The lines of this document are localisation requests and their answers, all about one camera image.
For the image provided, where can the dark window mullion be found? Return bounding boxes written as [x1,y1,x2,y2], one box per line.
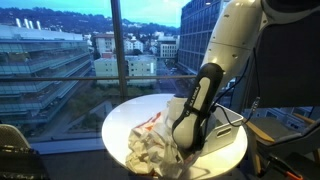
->
[109,0,130,101]

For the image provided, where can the white plastic bag red print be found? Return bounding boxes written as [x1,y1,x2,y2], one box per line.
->
[124,110,202,180]

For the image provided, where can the grey window pillar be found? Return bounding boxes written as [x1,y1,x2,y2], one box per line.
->
[229,74,251,114]

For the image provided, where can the white plastic bin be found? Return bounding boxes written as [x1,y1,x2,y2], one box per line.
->
[199,103,244,156]

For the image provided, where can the horizontal window railing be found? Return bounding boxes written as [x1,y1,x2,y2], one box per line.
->
[0,73,198,84]

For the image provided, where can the grey armchair wooden arms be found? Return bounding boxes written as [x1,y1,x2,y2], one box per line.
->
[241,111,320,180]

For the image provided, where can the light grey chair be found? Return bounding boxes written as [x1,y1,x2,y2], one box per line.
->
[0,123,31,150]

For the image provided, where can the black bag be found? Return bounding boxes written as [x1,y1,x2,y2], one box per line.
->
[0,146,50,180]

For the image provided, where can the thick black cable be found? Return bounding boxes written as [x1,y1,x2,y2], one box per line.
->
[205,46,263,135]

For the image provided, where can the orange handled tool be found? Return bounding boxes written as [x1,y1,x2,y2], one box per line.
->
[264,154,305,180]

